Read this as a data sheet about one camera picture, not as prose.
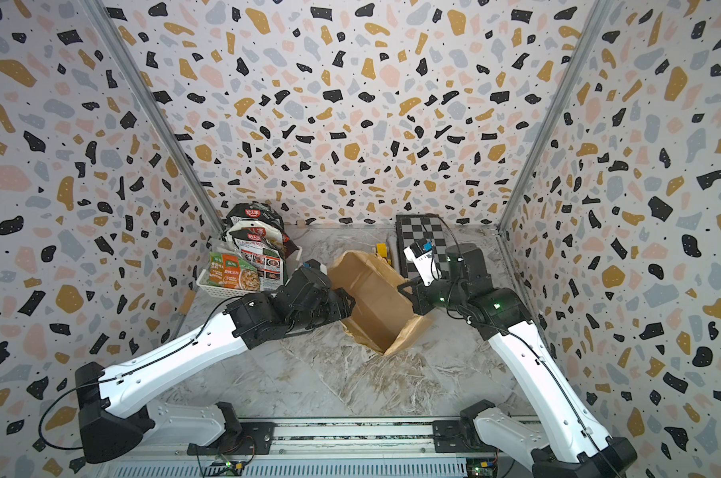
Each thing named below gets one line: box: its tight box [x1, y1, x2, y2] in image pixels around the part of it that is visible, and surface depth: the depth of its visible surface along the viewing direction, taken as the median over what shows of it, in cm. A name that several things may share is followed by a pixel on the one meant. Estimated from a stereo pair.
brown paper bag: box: [327, 250, 434, 356], surface depth 73 cm
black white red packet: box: [224, 220, 284, 283], surface depth 94 cm
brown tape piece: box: [178, 289, 197, 315], surface depth 104 cm
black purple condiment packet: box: [280, 232, 300, 259], surface depth 100 cm
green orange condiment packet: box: [208, 251, 260, 291], surface depth 97 cm
